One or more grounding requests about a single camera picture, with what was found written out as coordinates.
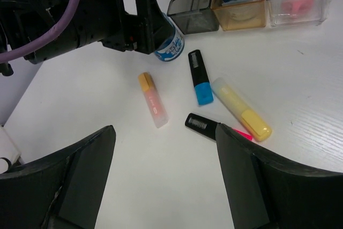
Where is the yellow highlighter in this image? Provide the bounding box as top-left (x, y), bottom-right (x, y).
top-left (211, 78), bottom-right (272, 142)

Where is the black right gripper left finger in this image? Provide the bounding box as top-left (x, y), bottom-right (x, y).
top-left (1, 125), bottom-right (116, 228)

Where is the black pink highlighter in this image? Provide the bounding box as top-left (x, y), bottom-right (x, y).
top-left (184, 113), bottom-right (254, 142)

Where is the orange pink highlighter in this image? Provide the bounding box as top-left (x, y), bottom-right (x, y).
top-left (138, 72), bottom-right (168, 128)

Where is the black blue highlighter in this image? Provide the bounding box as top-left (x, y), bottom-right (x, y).
top-left (188, 49), bottom-right (214, 106)

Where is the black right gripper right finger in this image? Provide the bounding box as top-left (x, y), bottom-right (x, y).
top-left (215, 124), bottom-right (342, 228)

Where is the smoky grey plastic bin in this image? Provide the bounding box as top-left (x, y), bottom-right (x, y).
top-left (167, 0), bottom-right (219, 35)

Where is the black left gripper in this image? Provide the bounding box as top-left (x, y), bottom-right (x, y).
top-left (25, 0), bottom-right (174, 64)

